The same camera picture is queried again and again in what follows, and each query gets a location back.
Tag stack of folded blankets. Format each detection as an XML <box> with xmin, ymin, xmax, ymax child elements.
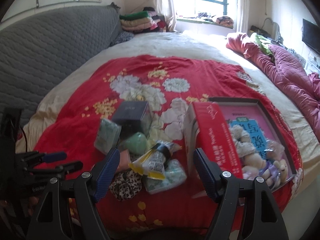
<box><xmin>119</xmin><ymin>6</ymin><xmax>170</xmax><ymax>33</ymax></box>

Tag black television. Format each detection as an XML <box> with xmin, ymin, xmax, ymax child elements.
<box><xmin>302</xmin><ymin>19</ymin><xmax>320</xmax><ymax>55</ymax></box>

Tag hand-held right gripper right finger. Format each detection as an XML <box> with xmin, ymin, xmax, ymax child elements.
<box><xmin>193</xmin><ymin>147</ymin><xmax>287</xmax><ymax>240</ymax></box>

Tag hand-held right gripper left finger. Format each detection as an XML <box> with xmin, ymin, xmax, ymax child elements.
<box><xmin>26</xmin><ymin>147</ymin><xmax>121</xmax><ymax>240</ymax></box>

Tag clear plastic bag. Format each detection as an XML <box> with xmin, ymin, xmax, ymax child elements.
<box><xmin>265</xmin><ymin>140</ymin><xmax>288</xmax><ymax>165</ymax></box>

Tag dark patterned pillow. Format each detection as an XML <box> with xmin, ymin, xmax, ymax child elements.
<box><xmin>110</xmin><ymin>31</ymin><xmax>135</xmax><ymax>47</ymax></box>

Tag dark blue box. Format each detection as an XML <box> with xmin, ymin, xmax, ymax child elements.
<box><xmin>111</xmin><ymin>101</ymin><xmax>152</xmax><ymax>137</ymax></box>

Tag grey quilted headboard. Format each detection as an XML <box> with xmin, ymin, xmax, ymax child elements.
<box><xmin>0</xmin><ymin>4</ymin><xmax>123</xmax><ymax>128</ymax></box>

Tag cream bed sheet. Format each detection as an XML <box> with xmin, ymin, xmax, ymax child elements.
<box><xmin>15</xmin><ymin>31</ymin><xmax>320</xmax><ymax>213</ymax></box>

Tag yellow clear tube packet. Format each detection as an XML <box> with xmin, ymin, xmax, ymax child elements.
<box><xmin>129</xmin><ymin>141</ymin><xmax>182</xmax><ymax>180</ymax></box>

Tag colourful cloth on windowsill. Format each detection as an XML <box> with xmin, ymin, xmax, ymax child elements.
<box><xmin>212</xmin><ymin>15</ymin><xmax>234</xmax><ymax>28</ymax></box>

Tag white drawer cabinet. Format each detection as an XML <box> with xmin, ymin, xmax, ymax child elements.
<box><xmin>305</xmin><ymin>52</ymin><xmax>320</xmax><ymax>73</ymax></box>

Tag red cardboard box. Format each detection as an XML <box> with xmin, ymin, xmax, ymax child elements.
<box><xmin>184</xmin><ymin>97</ymin><xmax>297</xmax><ymax>194</ymax></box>

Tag small white plush toy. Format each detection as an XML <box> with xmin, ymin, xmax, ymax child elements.
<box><xmin>264</xmin><ymin>160</ymin><xmax>290</xmax><ymax>188</ymax></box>

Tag green sponge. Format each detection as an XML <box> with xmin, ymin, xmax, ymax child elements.
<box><xmin>119</xmin><ymin>132</ymin><xmax>150</xmax><ymax>155</ymax></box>

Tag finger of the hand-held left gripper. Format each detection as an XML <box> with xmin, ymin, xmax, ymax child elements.
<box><xmin>14</xmin><ymin>151</ymin><xmax>68</xmax><ymax>167</ymax></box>
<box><xmin>25</xmin><ymin>161</ymin><xmax>83</xmax><ymax>180</ymax></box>

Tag pink quilt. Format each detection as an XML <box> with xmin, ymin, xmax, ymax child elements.
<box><xmin>226</xmin><ymin>32</ymin><xmax>320</xmax><ymax>145</ymax></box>

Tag leopard print scrunchie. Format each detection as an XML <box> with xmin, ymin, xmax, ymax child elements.
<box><xmin>109</xmin><ymin>171</ymin><xmax>143</xmax><ymax>202</ymax></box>

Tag green cloth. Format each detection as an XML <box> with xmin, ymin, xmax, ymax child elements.
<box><xmin>252</xmin><ymin>33</ymin><xmax>274</xmax><ymax>55</ymax></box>

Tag green tissue pack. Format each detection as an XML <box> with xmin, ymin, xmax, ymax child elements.
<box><xmin>142</xmin><ymin>159</ymin><xmax>187</xmax><ymax>195</ymax></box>
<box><xmin>94</xmin><ymin>119</ymin><xmax>122</xmax><ymax>153</ymax></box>

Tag black set-top box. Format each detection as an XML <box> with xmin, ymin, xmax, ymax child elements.
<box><xmin>251</xmin><ymin>25</ymin><xmax>271</xmax><ymax>37</ymax></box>

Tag white curtain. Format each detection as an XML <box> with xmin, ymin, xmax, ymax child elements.
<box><xmin>235</xmin><ymin>0</ymin><xmax>253</xmax><ymax>34</ymax></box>
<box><xmin>152</xmin><ymin>0</ymin><xmax>177</xmax><ymax>32</ymax></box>

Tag pink soft pad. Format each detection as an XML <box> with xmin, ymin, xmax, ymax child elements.
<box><xmin>117</xmin><ymin>149</ymin><xmax>132</xmax><ymax>174</ymax></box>

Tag teddy bear with pink dress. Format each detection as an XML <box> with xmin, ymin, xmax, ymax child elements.
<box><xmin>241</xmin><ymin>151</ymin><xmax>274</xmax><ymax>183</ymax></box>

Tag red floral blanket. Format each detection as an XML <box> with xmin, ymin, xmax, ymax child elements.
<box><xmin>26</xmin><ymin>55</ymin><xmax>304</xmax><ymax>233</ymax></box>

